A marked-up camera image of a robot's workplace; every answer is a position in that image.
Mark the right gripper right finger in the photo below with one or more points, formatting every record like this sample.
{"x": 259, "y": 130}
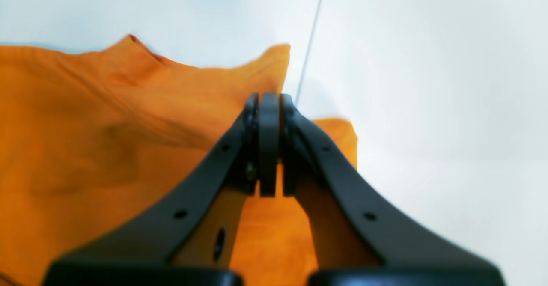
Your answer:
{"x": 360, "y": 238}

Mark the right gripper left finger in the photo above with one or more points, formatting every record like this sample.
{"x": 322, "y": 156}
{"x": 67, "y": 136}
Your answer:
{"x": 187, "y": 237}

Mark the orange t-shirt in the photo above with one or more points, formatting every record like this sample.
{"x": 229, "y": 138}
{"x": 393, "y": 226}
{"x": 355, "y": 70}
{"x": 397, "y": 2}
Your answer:
{"x": 90, "y": 140}

